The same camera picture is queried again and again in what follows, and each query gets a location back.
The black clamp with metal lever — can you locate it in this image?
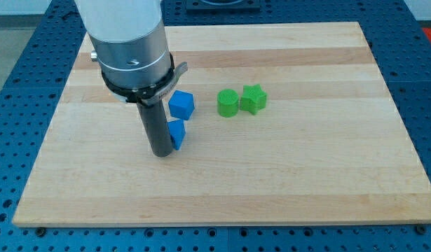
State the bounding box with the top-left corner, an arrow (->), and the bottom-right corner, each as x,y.
102,54 -> 188,106

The blue cube block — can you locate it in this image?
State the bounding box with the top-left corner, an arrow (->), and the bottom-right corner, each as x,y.
168,90 -> 195,120

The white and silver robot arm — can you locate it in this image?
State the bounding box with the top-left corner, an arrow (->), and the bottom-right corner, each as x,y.
75,0 -> 172,89

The light wooden board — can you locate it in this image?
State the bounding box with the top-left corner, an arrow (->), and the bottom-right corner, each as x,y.
13,22 -> 431,228

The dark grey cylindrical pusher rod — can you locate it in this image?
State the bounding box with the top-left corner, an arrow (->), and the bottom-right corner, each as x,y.
137,101 -> 173,158

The green cylinder block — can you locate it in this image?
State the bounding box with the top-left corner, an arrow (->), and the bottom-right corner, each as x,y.
217,89 -> 239,118

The blue triangle block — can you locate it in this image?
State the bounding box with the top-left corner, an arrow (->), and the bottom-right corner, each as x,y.
167,119 -> 186,151

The green star block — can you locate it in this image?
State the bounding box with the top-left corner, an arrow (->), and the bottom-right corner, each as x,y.
240,84 -> 268,115

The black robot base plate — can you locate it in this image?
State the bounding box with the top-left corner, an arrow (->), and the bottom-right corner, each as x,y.
186,0 -> 261,13

